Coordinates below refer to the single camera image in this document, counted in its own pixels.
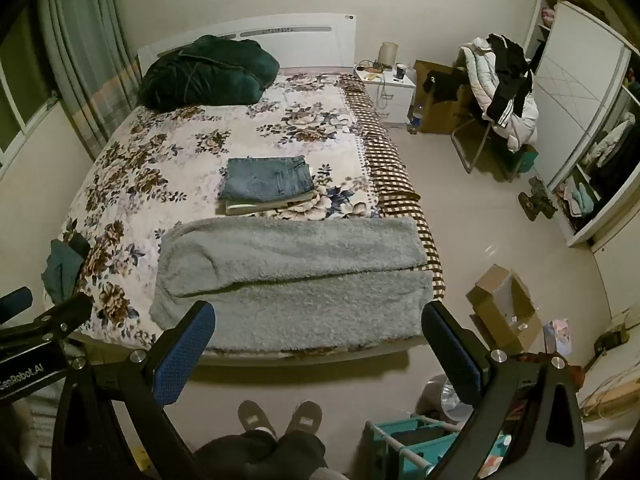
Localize grey fluffy blanket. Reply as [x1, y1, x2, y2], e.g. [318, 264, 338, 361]
[149, 215, 435, 352]

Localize person's legs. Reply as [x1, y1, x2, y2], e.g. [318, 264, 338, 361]
[192, 426, 329, 480]

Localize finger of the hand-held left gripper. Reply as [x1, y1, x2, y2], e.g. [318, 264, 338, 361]
[0, 292, 94, 350]
[0, 287, 34, 322]

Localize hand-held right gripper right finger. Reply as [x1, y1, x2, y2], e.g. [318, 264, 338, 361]
[421, 301, 587, 480]

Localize white wardrobe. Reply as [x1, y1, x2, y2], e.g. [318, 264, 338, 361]
[521, 0, 640, 248]

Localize chair piled with clothes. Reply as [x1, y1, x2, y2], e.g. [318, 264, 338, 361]
[459, 37, 539, 154]

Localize folded blue jeans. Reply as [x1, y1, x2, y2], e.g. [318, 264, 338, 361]
[218, 155, 316, 203]

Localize folded beige pants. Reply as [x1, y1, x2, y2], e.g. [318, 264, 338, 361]
[225, 191, 318, 216]

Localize brown checkered bed sheet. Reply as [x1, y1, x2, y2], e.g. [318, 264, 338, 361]
[340, 74, 447, 301]

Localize open small cardboard box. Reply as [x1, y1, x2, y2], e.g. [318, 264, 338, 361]
[465, 263, 544, 357]

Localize teal cloth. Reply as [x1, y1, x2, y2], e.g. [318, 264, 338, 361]
[40, 234, 92, 307]

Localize white nightstand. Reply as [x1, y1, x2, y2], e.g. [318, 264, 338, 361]
[353, 62, 417, 126]

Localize grey slipper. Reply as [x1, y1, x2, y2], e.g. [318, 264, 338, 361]
[284, 399, 324, 434]
[237, 399, 277, 437]

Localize white bed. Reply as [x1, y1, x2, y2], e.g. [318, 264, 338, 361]
[55, 12, 448, 367]

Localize black cloth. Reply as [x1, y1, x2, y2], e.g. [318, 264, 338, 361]
[423, 70, 469, 106]

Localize dark green duvet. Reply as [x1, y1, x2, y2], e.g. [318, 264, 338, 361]
[138, 34, 281, 111]

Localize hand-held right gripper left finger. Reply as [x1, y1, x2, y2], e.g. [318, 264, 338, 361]
[51, 300, 217, 480]

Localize black clothes with stripes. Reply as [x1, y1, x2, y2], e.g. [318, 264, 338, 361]
[486, 33, 534, 117]

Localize metal folding chair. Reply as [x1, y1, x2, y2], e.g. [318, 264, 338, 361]
[451, 110, 522, 182]

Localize large cardboard box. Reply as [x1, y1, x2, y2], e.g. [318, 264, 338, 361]
[413, 59, 483, 135]

